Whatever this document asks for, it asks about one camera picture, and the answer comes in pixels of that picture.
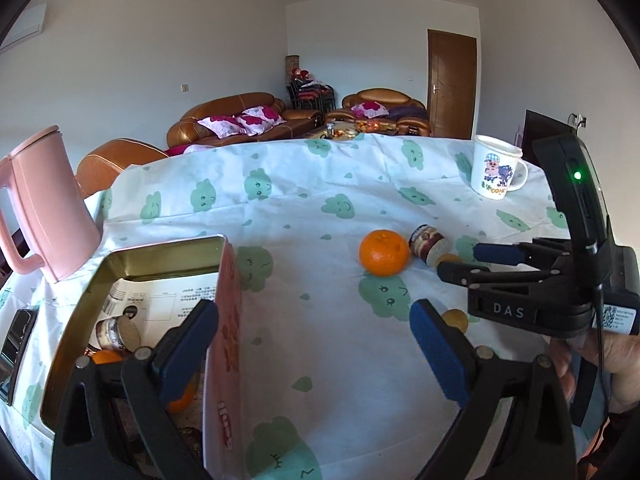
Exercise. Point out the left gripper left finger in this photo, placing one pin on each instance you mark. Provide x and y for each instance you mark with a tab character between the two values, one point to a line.
90	441

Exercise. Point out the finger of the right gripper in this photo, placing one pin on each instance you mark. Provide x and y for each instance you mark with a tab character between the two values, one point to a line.
541	253
472	276

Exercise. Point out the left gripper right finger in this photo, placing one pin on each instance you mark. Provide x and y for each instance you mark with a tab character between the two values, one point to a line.
537	441

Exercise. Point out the orange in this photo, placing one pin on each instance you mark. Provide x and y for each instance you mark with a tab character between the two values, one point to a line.
186	399
107	357

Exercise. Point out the small yellow round fruit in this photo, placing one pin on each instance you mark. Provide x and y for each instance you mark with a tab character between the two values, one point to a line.
456	318

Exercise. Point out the layered dessert jar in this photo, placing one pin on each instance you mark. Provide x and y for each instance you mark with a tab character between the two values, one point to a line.
428	244

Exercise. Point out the orange mandarin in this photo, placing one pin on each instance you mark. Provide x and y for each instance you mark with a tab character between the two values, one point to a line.
384	253

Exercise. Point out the person right hand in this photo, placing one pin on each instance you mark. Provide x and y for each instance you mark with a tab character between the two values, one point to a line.
618	356

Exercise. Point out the dessert jar inside tin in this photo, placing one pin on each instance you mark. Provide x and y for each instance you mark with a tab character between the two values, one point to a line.
117	334

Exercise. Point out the white cartoon mug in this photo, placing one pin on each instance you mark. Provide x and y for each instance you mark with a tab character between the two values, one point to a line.
498	168

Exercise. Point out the black television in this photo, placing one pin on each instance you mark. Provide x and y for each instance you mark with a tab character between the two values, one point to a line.
539	127

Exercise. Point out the pink metal tin box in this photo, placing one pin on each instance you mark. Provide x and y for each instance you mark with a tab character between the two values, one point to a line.
157	286

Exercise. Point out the black phone on table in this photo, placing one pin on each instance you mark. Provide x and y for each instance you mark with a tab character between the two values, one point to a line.
12	351

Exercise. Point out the brown leather sofa far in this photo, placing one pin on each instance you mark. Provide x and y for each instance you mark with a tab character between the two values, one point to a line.
409	115

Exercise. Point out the white green cloud tablecloth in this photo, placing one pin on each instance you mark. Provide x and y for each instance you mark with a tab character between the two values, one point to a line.
327	380

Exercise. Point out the coffee table with items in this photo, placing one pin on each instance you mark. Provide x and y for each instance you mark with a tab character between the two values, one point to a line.
342	131

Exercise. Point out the pink electric kettle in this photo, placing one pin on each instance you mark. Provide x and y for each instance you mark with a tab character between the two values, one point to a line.
49	209

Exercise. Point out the brown wooden door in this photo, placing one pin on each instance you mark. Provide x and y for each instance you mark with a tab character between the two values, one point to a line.
452	81

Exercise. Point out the brown leather armchair near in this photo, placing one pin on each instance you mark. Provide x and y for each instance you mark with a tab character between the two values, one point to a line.
98	170

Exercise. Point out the stacked chairs in corner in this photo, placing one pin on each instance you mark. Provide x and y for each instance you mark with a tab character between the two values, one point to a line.
309	94

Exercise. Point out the brown leather long sofa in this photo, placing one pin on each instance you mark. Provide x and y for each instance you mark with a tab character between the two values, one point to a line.
246	117

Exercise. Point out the white wall air conditioner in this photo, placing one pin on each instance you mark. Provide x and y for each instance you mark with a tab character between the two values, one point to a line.
28	25

